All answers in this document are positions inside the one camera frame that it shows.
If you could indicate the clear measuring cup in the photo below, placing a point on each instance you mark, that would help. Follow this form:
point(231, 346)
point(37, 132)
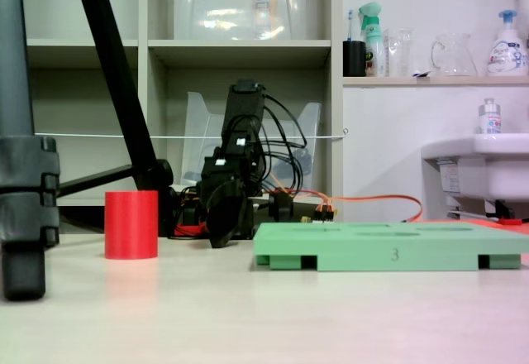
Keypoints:
point(400, 54)

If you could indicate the beige shelf unit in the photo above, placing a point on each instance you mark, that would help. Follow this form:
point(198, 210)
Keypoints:
point(142, 29)

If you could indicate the clear plastic file tray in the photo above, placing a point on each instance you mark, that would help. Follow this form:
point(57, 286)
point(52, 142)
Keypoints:
point(198, 132)

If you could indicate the orange packet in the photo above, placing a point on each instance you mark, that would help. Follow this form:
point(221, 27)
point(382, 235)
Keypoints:
point(264, 8)

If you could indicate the black round knob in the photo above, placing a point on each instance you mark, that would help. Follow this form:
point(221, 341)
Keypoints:
point(281, 207)

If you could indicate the thin black tripod brace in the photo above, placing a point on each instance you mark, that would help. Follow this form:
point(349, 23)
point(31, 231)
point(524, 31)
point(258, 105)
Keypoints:
point(95, 178)

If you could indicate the thick dark grey tripod leg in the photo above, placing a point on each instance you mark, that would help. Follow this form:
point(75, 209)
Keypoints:
point(16, 91)

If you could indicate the small blue white packet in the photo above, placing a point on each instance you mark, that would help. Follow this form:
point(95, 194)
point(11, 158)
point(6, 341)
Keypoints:
point(420, 74)

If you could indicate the green shape sorter board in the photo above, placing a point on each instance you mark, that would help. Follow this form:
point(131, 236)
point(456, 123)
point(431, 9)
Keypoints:
point(372, 252)

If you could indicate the clear hand sanitizer bottle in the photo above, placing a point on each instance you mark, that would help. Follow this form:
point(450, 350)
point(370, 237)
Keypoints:
point(489, 120)

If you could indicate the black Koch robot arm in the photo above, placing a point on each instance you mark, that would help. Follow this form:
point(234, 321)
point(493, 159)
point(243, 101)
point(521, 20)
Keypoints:
point(244, 107)

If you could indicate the black cup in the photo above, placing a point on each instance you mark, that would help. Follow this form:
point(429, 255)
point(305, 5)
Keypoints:
point(354, 60)

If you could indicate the clear glass pitcher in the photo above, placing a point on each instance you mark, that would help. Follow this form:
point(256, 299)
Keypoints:
point(454, 58)

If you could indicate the blue white toothbrush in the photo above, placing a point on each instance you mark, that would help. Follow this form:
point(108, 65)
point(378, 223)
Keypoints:
point(350, 25)

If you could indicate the red cylinder block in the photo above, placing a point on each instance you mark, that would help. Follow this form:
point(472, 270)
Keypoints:
point(131, 225)

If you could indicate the clear plastic storage box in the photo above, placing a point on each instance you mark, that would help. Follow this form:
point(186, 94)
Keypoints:
point(206, 8)

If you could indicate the white sink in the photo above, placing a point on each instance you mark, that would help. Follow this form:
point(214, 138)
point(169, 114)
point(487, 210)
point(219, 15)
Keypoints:
point(496, 165)

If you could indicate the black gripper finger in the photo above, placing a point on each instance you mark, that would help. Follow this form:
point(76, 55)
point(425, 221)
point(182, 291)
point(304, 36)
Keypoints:
point(227, 215)

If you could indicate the green spray bottle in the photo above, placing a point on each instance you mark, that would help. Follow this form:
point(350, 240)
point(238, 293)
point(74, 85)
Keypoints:
point(372, 41)

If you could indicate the long black tripod leg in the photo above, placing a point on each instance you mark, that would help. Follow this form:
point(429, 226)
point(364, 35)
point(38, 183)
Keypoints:
point(115, 70)

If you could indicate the small orange red block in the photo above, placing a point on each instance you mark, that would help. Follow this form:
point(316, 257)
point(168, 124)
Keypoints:
point(509, 221)

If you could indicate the white foam soap bottle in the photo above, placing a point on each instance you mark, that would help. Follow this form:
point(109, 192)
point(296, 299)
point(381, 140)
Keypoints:
point(506, 54)

